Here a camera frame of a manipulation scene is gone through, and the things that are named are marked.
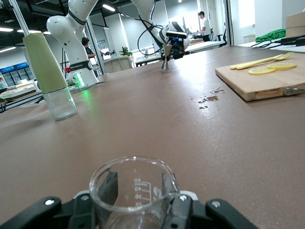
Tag spilled liquid drops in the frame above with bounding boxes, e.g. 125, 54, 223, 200
189, 87, 225, 110

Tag metal cutting board handle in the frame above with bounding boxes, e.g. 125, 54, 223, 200
283, 87, 305, 96

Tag brown table cover sheet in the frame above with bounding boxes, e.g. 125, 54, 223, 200
0, 45, 305, 229

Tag person in white shirt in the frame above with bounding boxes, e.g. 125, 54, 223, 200
197, 11, 211, 42

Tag lemon slice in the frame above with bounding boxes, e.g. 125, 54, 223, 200
248, 67, 277, 75
266, 62, 297, 70

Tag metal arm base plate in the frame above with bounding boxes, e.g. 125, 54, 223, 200
68, 81, 105, 94

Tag steel double jigger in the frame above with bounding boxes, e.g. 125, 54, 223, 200
161, 44, 173, 70

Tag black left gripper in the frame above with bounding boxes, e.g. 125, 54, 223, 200
161, 39, 185, 60

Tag wooden cutting board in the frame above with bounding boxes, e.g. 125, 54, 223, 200
215, 52, 305, 102

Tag black electronic device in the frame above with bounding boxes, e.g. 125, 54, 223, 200
274, 35, 305, 47

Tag aluminium frame post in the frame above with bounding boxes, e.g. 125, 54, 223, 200
84, 16, 107, 76
7, 0, 40, 79

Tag black office chair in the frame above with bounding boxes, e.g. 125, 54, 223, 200
215, 33, 227, 47

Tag glass door drinks fridge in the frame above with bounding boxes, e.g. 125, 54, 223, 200
0, 61, 31, 86

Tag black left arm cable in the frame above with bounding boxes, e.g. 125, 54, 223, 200
138, 14, 167, 52

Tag grey office chair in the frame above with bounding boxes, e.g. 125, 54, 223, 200
103, 58, 133, 73

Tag yellow plastic fork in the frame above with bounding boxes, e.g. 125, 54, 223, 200
235, 52, 294, 70

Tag green potted plant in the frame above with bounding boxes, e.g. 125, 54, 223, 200
118, 46, 133, 58

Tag clear glass measuring beaker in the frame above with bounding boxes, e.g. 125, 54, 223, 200
89, 156, 185, 229

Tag person in black shirt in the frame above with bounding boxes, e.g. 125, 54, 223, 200
81, 37, 96, 59

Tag green sleeved glass bottle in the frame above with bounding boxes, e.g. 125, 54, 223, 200
22, 32, 78, 121

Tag green cloth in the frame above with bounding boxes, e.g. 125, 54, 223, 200
255, 28, 286, 43

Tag cardboard box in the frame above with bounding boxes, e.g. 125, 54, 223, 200
285, 11, 305, 38

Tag white office table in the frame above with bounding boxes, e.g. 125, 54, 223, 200
134, 40, 226, 67

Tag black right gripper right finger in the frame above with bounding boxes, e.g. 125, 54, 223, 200
162, 173, 259, 229

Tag tray of food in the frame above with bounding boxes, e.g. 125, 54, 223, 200
0, 80, 43, 102

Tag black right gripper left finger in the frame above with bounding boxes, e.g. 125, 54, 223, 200
0, 170, 119, 229

